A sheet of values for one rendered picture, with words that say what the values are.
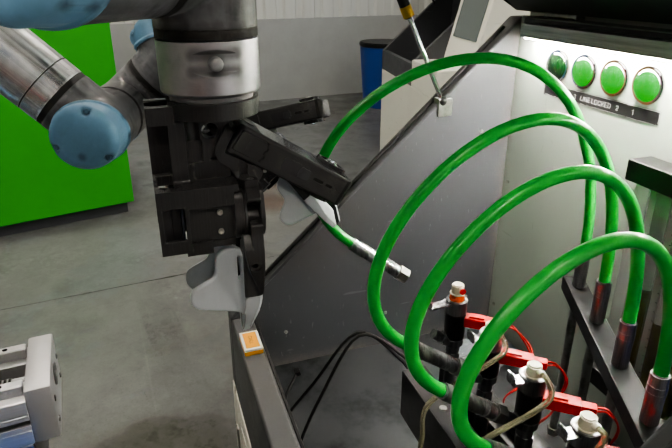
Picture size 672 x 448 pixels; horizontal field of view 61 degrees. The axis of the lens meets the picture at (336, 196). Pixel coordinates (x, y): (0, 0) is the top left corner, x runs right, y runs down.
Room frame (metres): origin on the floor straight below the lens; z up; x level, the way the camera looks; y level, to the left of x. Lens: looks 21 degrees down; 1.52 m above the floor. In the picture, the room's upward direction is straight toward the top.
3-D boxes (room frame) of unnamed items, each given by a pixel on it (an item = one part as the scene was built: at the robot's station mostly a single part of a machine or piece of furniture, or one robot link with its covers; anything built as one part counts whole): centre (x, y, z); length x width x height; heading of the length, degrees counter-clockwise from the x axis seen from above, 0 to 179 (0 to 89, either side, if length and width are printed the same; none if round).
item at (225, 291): (0.42, 0.09, 1.27); 0.06 x 0.03 x 0.09; 109
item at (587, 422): (0.42, -0.24, 1.12); 0.02 x 0.02 x 0.03
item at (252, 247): (0.42, 0.07, 1.31); 0.05 x 0.02 x 0.09; 19
